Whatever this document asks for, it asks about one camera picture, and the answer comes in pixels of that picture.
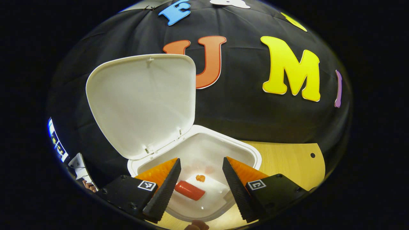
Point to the red pop can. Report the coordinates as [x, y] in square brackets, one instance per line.
[190, 190]

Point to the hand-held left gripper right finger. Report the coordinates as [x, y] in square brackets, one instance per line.
[238, 188]

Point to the black backdrop cloth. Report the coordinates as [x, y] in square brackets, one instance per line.
[249, 121]

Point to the white side table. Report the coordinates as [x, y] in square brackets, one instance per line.
[78, 163]

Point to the computer monitor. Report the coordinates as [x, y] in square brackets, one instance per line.
[57, 145]

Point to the orange paper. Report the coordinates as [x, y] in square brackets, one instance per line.
[200, 178]

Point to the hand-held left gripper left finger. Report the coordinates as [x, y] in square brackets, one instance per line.
[167, 188]

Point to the white desktop garbage bin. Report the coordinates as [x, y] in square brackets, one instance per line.
[143, 105]

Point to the wooden desktop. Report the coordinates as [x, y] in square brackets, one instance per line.
[287, 163]

